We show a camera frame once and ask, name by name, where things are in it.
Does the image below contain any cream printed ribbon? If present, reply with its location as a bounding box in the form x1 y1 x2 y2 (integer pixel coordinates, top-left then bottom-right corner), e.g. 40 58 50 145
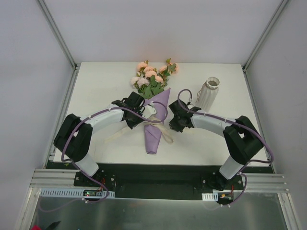
104 122 174 144

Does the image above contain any purple wrapping paper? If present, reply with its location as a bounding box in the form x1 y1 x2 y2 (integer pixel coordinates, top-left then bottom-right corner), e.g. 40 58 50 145
144 89 170 154

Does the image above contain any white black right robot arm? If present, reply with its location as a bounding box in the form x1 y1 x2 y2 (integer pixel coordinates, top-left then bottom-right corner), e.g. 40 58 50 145
169 100 264 191

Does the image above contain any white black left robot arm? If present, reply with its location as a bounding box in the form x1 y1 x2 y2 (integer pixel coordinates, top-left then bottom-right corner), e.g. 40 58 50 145
53 92 145 186

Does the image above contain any white ribbed ceramic vase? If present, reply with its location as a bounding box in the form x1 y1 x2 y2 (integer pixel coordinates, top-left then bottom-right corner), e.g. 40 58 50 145
196 77 220 112

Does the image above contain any pink flower bouquet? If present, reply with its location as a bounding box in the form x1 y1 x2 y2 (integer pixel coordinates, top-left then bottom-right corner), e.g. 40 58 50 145
130 58 179 99

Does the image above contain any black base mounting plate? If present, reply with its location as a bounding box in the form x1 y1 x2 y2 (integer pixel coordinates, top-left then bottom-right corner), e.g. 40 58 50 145
45 161 275 200

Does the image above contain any red object at bottom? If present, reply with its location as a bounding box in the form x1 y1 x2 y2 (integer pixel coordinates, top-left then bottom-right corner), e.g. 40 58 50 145
30 225 42 230

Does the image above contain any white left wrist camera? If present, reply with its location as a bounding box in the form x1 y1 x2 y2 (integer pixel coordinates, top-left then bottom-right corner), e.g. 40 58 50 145
142 104 156 119

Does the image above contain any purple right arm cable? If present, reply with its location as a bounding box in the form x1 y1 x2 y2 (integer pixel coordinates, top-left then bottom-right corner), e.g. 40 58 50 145
177 89 275 211

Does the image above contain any right aluminium side rail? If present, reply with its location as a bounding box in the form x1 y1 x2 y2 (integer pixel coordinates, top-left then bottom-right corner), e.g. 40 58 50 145
242 69 276 173

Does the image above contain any aluminium side rail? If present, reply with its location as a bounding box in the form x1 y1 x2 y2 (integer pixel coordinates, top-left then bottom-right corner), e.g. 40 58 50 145
42 64 81 169
242 69 276 173

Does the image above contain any right slotted cable duct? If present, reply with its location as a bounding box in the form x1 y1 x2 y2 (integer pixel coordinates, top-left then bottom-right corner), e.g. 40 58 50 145
201 190 235 201

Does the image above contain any slotted cable duct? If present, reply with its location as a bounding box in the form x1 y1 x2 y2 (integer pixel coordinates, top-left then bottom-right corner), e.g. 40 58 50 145
201 190 235 201
40 188 115 199

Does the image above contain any left aluminium side rail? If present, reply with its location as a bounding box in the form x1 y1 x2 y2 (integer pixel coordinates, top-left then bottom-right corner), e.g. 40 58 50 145
42 64 81 169

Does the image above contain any left aluminium frame post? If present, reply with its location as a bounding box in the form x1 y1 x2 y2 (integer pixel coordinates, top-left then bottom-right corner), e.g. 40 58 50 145
36 0 78 70

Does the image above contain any aluminium frame post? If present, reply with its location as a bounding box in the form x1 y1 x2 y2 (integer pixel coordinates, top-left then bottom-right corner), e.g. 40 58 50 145
36 0 78 70
242 0 290 73

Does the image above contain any left slotted cable duct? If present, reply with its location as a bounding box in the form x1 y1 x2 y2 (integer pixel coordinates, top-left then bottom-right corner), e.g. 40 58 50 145
40 188 115 199

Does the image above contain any aluminium front frame rail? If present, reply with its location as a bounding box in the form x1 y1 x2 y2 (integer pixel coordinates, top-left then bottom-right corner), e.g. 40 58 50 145
30 169 290 193

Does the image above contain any right aluminium frame post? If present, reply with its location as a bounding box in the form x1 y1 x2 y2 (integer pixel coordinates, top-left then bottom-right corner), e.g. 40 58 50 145
242 0 290 73

